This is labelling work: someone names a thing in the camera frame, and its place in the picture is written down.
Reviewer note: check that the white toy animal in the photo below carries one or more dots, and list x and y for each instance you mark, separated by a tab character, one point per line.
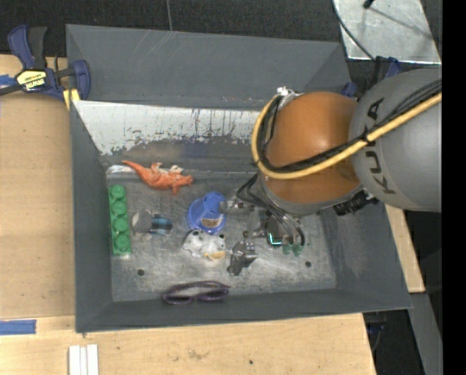
201	244

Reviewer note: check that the orange toy dinosaur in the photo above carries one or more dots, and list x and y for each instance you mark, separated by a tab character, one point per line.
160	178

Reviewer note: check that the purple sunglasses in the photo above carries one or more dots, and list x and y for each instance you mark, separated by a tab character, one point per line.
195	292

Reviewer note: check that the green studded flat block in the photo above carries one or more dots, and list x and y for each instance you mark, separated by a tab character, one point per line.
119	221

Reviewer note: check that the grey and blue plaid cloth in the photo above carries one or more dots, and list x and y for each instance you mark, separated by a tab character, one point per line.
150	223

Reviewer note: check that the black cylinder on white bracket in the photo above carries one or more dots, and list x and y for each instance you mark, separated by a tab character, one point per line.
351	205

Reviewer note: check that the pale wood flat board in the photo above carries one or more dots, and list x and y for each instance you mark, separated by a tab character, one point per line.
33	209

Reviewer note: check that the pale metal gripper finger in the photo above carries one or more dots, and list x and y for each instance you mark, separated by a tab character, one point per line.
238	205
239	257

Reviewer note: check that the grey metal bin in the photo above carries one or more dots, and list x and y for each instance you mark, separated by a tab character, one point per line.
201	68

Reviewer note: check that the blue plastic cup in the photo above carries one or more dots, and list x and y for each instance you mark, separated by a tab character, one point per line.
207	213

